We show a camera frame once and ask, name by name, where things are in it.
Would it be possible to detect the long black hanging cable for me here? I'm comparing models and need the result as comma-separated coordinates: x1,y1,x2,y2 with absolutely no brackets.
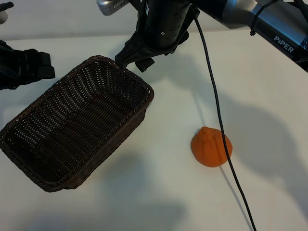
190,6,257,231

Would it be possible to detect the black zip tie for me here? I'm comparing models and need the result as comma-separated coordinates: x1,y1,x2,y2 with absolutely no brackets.
249,0,274,37

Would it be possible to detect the orange mandarin fruit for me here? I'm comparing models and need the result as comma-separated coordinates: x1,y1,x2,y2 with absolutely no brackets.
191,126,233,167

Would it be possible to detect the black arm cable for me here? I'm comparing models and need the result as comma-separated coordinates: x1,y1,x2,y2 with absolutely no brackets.
285,0,308,14

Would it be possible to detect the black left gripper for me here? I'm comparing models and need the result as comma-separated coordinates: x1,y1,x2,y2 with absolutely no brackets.
0,40,56,91

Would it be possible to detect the dark brown wicker basket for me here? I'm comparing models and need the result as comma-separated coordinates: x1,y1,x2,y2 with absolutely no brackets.
0,54,154,193

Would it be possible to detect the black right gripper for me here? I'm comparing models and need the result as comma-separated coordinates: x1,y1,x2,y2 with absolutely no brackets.
115,20,190,73

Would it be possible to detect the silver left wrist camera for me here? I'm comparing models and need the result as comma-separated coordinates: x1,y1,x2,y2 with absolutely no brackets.
0,1,14,25

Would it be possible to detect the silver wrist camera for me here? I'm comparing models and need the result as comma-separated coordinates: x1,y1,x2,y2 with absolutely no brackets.
96,0,127,16
0,1,14,25

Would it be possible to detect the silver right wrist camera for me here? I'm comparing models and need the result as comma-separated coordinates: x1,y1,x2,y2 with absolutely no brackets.
96,0,127,16

